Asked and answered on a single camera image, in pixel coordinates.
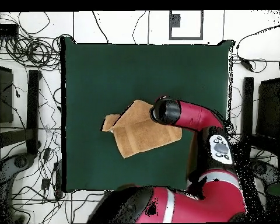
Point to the narrow black power strip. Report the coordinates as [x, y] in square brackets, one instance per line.
[58, 179]

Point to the small black plug adapter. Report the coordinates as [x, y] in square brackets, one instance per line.
[45, 183]

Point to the orange terry towel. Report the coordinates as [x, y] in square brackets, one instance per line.
[140, 133]

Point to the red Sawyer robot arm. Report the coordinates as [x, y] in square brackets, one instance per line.
[196, 116]

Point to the dark green table cloth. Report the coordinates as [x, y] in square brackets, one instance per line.
[107, 70]

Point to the black rectangular box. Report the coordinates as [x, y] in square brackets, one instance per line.
[4, 29]

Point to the grey square frame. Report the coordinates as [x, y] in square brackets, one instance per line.
[175, 21]

